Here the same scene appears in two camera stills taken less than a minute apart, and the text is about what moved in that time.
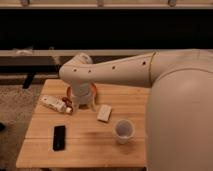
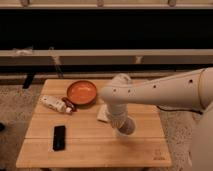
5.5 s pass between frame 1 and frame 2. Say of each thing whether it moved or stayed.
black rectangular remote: stayed
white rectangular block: stayed
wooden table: stayed
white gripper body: moved
